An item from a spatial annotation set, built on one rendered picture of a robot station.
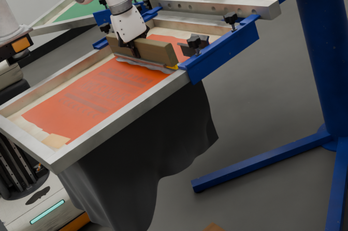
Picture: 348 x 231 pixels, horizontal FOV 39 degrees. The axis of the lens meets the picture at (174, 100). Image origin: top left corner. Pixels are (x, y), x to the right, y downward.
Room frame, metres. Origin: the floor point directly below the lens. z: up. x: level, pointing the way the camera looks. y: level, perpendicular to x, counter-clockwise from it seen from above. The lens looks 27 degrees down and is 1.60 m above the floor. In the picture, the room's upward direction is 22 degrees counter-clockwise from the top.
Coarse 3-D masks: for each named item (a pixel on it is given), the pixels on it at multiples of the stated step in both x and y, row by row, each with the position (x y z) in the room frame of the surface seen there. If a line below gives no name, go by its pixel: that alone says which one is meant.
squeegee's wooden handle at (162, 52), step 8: (112, 40) 1.74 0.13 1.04; (136, 40) 1.60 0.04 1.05; (144, 40) 1.57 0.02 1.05; (152, 40) 1.54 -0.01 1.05; (112, 48) 1.77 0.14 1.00; (120, 48) 1.71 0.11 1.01; (144, 48) 1.56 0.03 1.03; (152, 48) 1.51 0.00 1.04; (160, 48) 1.47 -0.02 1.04; (168, 48) 1.45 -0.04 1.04; (144, 56) 1.58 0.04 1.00; (152, 56) 1.53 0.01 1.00; (160, 56) 1.49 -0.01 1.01; (168, 56) 1.45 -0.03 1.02; (176, 56) 1.46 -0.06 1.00; (168, 64) 1.46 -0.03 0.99
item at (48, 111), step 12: (156, 36) 1.84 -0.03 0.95; (168, 36) 1.79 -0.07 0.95; (96, 72) 1.72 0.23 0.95; (72, 84) 1.69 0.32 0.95; (60, 96) 1.63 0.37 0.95; (36, 108) 1.61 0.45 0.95; (48, 108) 1.57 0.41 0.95; (60, 108) 1.53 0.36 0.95; (36, 120) 1.51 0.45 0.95; (48, 120) 1.48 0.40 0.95
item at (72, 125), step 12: (180, 48) 1.64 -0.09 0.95; (180, 60) 1.54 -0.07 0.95; (132, 72) 1.59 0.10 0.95; (144, 72) 1.55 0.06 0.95; (156, 72) 1.52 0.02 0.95; (132, 96) 1.41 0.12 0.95; (120, 108) 1.36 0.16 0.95; (60, 120) 1.44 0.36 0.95; (72, 120) 1.41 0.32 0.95; (84, 120) 1.37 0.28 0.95; (96, 120) 1.34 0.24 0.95; (48, 132) 1.39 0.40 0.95; (60, 132) 1.36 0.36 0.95; (72, 132) 1.33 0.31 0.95; (84, 132) 1.30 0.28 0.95
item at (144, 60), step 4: (116, 52) 1.75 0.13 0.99; (120, 56) 1.71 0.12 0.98; (124, 56) 1.68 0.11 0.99; (128, 56) 1.66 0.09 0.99; (132, 56) 1.64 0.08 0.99; (136, 60) 1.61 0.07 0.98; (140, 60) 1.58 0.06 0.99; (144, 60) 1.57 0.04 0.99; (148, 60) 1.55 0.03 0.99; (152, 64) 1.52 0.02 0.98; (156, 64) 1.50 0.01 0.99; (160, 64) 1.48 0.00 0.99; (164, 64) 1.47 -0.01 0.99
